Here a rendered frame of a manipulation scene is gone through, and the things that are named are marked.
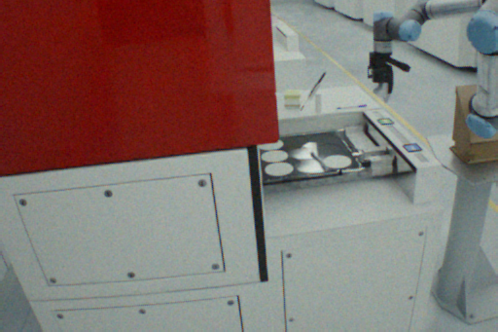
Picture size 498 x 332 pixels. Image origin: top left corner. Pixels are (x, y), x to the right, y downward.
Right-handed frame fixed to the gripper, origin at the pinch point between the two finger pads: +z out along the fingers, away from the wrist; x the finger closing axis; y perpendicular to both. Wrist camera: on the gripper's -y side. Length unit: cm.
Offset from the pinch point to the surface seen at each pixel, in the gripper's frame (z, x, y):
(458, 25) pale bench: 42, -359, -264
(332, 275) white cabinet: 43, 45, 36
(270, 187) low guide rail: 21, 18, 51
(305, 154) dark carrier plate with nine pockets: 15.7, 6.9, 35.6
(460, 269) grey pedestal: 80, 20, -36
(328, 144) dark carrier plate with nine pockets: 15.7, 1.0, 25.1
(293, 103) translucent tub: 6.8, -26.2, 33.1
